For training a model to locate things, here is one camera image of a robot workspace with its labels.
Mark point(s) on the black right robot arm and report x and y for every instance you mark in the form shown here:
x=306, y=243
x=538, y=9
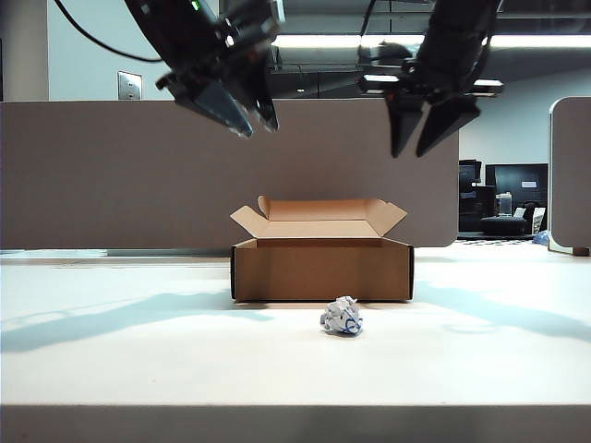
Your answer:
x=452, y=32

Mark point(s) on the open brown cardboard box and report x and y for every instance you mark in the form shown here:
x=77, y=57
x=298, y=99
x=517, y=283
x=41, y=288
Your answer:
x=323, y=272

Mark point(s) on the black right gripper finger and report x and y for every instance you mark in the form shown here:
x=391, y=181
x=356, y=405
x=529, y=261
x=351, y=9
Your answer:
x=401, y=124
x=445, y=122

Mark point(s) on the long ceiling light strip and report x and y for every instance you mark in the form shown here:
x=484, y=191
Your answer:
x=323, y=41

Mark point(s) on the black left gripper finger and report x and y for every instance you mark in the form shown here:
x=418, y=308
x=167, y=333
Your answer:
x=267, y=108
x=219, y=106

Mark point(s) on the black cabinet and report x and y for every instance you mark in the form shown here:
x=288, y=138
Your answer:
x=512, y=184

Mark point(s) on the wide grey desk divider panel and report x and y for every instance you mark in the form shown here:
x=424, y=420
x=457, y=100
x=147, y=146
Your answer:
x=92, y=175

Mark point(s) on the metal wall outlet plate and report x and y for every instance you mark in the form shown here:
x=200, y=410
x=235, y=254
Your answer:
x=129, y=85

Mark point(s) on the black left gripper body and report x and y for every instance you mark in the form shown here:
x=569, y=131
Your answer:
x=231, y=60

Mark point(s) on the black round ottoman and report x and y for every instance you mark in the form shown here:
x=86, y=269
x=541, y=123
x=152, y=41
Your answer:
x=504, y=226

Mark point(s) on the blue plastic bag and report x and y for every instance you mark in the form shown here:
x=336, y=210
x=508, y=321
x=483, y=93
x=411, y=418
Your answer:
x=541, y=238

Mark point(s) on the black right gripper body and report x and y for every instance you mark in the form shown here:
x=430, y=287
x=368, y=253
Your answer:
x=429, y=85

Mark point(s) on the white paper ball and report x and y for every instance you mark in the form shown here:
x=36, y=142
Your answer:
x=341, y=316

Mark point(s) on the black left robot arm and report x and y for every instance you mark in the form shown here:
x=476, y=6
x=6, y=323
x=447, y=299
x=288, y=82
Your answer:
x=161, y=27

